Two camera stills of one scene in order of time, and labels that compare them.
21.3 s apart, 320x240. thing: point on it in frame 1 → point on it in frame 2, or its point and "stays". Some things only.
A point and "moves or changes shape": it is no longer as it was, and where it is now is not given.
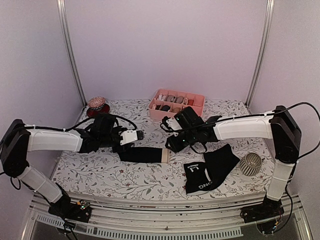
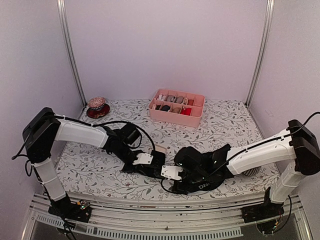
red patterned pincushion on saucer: x=96 y=105 stays
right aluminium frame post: x=270 y=7 stays
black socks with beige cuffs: x=144 y=154 moves or changes shape
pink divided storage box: x=166 y=103 stays
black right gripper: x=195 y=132 → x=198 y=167
